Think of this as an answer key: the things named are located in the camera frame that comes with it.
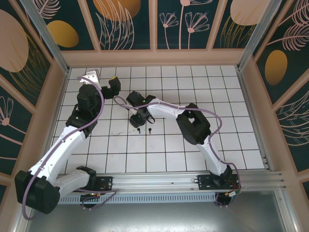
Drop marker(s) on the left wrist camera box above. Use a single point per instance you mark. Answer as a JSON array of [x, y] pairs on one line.
[[91, 76]]

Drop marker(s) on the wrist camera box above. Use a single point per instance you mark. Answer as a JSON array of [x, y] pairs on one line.
[[91, 76], [133, 111]]

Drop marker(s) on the dark panel with beige circle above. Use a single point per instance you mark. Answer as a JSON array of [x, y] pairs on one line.
[[231, 31], [19, 48]]

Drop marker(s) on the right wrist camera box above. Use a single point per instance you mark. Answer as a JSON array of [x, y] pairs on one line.
[[133, 111]]

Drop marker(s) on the dark panel with pink flowers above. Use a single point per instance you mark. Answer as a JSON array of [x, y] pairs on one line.
[[178, 36], [12, 120]]

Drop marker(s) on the grey metal sheet panel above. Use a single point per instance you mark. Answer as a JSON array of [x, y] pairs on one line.
[[154, 217]]

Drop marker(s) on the dark panel with leaf drawing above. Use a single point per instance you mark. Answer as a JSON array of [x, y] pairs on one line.
[[297, 125], [120, 24]]

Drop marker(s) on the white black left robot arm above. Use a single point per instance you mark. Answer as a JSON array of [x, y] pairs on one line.
[[60, 149]]

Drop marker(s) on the aluminium corner post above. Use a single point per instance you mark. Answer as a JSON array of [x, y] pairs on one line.
[[47, 36], [254, 36]]

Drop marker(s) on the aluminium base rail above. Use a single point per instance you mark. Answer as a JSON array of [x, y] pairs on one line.
[[154, 183]]

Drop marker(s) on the dark panel with golden ovals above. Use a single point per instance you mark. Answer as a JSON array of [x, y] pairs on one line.
[[289, 48], [72, 24]]

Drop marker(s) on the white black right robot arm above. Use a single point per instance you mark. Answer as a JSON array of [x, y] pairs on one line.
[[166, 110]]

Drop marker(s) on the aluminium side rail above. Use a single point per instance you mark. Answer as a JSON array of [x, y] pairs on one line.
[[60, 96], [247, 96]]

